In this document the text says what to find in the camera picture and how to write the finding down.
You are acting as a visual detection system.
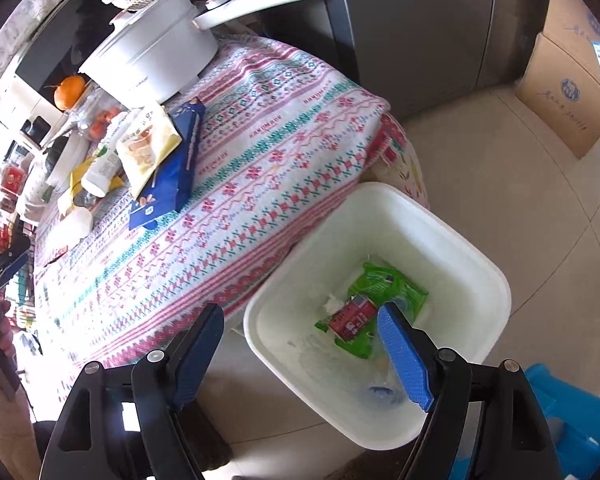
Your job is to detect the clear plastic water bottle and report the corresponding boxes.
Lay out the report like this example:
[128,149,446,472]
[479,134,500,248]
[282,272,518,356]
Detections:
[294,328,412,411]

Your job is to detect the dark grey refrigerator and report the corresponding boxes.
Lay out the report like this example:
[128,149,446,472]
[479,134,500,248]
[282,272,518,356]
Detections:
[229,0,554,122]

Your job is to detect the red jars on shelf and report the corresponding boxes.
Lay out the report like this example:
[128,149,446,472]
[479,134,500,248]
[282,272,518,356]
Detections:
[0,162,28,214]

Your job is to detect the glass jar with tomatoes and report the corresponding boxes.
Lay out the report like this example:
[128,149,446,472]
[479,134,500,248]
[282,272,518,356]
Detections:
[73,87,125,141]

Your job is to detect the green snack bag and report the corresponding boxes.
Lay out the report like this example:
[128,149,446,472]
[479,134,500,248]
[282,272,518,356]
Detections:
[314,262,429,359]

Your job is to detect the white electric cooking pot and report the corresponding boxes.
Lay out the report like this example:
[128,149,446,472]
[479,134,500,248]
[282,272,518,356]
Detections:
[79,0,302,108]

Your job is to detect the white plastic trash bin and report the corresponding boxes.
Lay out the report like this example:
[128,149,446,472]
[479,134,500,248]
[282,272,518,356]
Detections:
[244,183,512,451]

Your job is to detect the black and cream microwave oven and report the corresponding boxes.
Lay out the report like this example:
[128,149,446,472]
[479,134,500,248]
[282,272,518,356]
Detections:
[0,0,118,138]

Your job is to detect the lower cardboard box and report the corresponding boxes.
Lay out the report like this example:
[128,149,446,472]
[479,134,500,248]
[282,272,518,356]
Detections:
[516,34,600,158]

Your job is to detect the cardboard box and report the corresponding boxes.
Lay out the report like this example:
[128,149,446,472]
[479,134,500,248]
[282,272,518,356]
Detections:
[543,0,600,83]
[516,34,600,158]

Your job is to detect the white green yogurt bottle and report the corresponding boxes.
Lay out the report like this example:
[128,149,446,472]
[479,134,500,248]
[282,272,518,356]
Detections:
[81,148,123,198]

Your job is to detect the upper cardboard box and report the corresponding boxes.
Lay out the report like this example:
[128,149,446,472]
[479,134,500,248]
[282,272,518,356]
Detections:
[543,0,600,83]

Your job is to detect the white tissue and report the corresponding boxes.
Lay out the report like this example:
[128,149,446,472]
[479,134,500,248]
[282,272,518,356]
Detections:
[323,294,344,316]

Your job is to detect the dark blue cookie package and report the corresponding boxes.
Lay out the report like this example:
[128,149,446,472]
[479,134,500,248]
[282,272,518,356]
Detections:
[129,96,206,231]

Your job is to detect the blue plastic stool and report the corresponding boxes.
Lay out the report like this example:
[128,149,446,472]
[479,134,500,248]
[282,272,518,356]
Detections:
[450,363,600,480]

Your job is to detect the orange fruit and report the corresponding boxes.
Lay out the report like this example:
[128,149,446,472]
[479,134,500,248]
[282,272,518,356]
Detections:
[53,75,86,112]

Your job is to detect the red drink can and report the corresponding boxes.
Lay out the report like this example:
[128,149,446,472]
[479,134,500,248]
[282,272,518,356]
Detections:
[327,295,377,341]

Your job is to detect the white bowl with vegetable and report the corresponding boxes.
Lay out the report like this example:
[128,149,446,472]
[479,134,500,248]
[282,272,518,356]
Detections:
[17,131,92,224]

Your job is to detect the patterned striped tablecloth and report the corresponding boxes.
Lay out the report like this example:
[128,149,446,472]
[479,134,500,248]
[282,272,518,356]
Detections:
[32,31,412,406]

